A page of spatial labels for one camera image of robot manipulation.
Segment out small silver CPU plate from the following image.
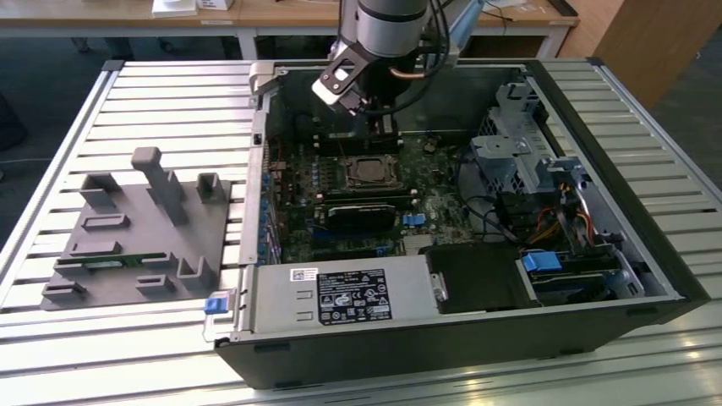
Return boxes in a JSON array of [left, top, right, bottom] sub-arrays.
[[353, 159, 397, 181]]

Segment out black CPU socket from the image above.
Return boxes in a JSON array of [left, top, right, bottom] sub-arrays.
[[341, 155, 405, 190]]

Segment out black empty RAM slots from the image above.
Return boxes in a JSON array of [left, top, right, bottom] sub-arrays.
[[312, 129, 404, 156]]

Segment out black RAM slots with sticks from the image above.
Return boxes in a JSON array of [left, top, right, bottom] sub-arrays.
[[323, 188, 412, 207]]

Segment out grey metal drive cage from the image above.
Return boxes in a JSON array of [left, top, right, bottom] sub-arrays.
[[469, 82, 592, 196]]

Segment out black graphics card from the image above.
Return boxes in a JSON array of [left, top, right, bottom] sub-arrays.
[[324, 202, 399, 233]]

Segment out green motherboard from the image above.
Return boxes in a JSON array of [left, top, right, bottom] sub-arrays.
[[261, 134, 477, 263]]

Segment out white box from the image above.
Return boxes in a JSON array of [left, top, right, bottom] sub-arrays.
[[149, 0, 200, 18]]

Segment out wooden cabinet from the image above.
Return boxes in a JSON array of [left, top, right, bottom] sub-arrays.
[[555, 0, 722, 109]]

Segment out blue disk carrier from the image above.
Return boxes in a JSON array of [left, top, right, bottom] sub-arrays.
[[521, 251, 563, 274]]

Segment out long wooden desk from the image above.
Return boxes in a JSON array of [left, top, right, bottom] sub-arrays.
[[0, 0, 582, 60]]

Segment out silver power supply unit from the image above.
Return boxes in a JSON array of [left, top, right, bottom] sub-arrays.
[[247, 255, 448, 333]]

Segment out grey plastic parts rack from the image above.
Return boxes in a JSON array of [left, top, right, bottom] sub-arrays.
[[41, 146, 236, 312]]

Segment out blue case latch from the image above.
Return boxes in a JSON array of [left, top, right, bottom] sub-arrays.
[[203, 291, 236, 316]]

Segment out green RAM stick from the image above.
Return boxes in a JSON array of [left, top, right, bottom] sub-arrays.
[[54, 252, 171, 270]]

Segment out black open PC case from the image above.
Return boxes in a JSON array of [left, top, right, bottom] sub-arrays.
[[213, 57, 711, 390]]

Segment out white and grey wrist camera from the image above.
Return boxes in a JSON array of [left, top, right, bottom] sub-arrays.
[[311, 57, 372, 116]]

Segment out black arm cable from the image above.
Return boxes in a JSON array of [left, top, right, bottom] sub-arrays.
[[360, 0, 453, 116]]

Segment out grey case handle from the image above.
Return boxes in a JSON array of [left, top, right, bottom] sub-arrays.
[[247, 62, 281, 96]]

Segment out black internal cable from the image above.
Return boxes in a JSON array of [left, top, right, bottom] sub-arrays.
[[459, 194, 521, 244]]

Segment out yellow and red wire bundle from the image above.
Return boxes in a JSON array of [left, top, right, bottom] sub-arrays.
[[528, 181, 598, 247]]

